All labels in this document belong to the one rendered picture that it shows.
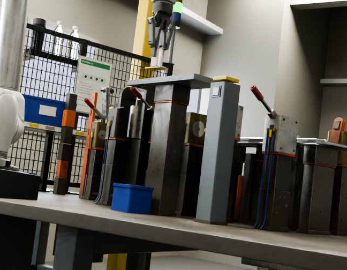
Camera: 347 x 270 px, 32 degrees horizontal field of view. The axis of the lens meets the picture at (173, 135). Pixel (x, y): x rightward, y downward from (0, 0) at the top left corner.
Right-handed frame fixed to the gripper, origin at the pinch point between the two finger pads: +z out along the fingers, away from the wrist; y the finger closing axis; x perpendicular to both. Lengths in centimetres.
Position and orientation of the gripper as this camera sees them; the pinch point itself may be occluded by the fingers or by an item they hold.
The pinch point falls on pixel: (157, 58)
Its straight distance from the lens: 223.1
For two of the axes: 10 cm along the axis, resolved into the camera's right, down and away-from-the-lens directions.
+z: -1.1, 9.9, -0.9
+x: -7.6, -0.3, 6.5
